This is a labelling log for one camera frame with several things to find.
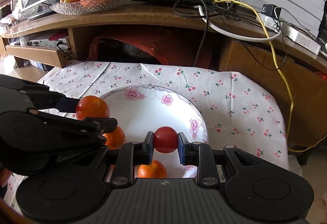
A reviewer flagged large red tomato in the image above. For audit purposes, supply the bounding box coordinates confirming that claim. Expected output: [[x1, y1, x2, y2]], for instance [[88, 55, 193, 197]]
[[75, 96, 110, 120]]

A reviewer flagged orange tangerine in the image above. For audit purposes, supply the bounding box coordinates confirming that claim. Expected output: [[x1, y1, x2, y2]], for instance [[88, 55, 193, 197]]
[[103, 126, 125, 149], [138, 160, 167, 179]]

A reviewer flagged round red cherry tomato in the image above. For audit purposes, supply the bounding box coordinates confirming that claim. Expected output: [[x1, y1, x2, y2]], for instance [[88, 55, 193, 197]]
[[153, 126, 178, 153]]

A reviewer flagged white floral porcelain plate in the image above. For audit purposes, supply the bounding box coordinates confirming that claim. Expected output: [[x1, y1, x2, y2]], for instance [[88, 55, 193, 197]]
[[98, 84, 209, 180]]

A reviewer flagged cherry print tablecloth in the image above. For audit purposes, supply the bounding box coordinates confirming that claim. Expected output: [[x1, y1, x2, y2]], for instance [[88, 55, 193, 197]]
[[3, 60, 291, 208]]

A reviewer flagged glass fruit bowl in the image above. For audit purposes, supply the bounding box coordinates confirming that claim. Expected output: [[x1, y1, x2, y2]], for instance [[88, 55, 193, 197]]
[[50, 0, 132, 15]]

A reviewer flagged wooden TV cabinet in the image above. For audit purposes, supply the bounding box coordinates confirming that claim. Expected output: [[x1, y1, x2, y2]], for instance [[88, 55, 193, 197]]
[[1, 4, 326, 147]]

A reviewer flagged white power strip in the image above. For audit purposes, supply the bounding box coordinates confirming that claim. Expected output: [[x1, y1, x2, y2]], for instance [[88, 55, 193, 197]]
[[258, 13, 321, 55]]

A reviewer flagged yellow cable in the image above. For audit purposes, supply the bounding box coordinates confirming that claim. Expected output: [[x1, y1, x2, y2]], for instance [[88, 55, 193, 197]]
[[163, 0, 327, 153]]

